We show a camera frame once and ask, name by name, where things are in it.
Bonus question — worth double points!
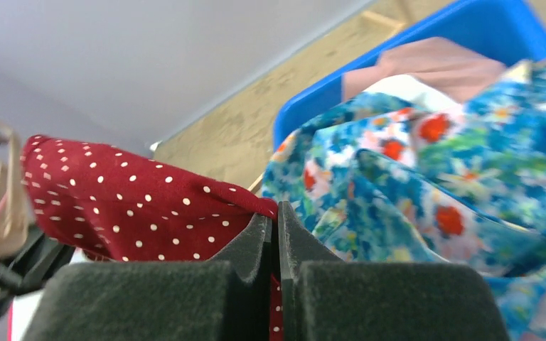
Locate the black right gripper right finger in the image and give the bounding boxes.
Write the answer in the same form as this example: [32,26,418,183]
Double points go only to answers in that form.
[277,202,508,341]

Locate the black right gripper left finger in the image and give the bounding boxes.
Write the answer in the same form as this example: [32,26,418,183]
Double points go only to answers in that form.
[23,215,272,341]

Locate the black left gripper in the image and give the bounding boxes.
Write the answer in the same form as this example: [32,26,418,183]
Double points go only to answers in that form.
[0,225,75,319]

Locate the cream hanger of dress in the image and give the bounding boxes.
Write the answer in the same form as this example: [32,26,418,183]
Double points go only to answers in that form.
[0,121,29,258]

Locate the red polka dot dress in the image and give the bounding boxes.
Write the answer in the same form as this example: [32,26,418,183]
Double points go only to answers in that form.
[20,134,285,341]

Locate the blue floral garment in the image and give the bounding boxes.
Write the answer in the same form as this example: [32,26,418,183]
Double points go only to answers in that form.
[262,60,546,340]

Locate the pink pleated skirt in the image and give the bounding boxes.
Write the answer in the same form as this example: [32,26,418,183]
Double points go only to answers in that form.
[342,37,507,103]

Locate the red-edged whiteboard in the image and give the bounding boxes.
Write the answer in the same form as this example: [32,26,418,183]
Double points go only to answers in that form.
[8,289,43,341]

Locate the blue plastic bin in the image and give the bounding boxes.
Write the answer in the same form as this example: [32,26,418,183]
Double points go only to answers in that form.
[272,0,546,151]

